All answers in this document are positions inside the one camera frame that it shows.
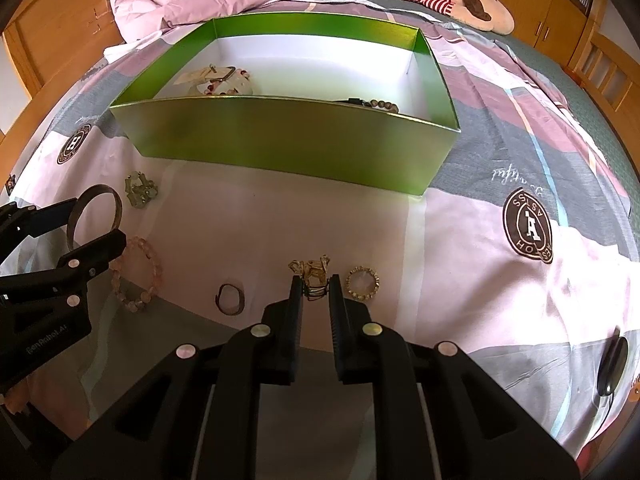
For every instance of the wide brown bangle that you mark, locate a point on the wide brown bangle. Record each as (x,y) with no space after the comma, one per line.
(118,210)

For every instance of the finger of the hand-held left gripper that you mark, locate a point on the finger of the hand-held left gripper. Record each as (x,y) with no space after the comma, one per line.
(50,217)
(92,252)

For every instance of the black oval device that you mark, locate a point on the black oval device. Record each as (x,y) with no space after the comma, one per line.
(612,360)

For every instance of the green stone trinket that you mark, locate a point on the green stone trinket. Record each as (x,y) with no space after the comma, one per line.
(140,192)

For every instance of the green cardboard box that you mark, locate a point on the green cardboard box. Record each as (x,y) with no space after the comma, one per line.
(280,140)

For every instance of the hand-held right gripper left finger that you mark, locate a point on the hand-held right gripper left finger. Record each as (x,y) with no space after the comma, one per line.
(296,310)

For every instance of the small brown bangle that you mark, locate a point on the small brown bangle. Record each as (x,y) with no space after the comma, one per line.
(242,300)

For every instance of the wooden bed footboard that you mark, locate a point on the wooden bed footboard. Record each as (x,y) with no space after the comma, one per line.
(590,35)

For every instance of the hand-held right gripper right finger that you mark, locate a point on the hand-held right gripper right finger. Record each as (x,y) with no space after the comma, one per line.
(340,320)

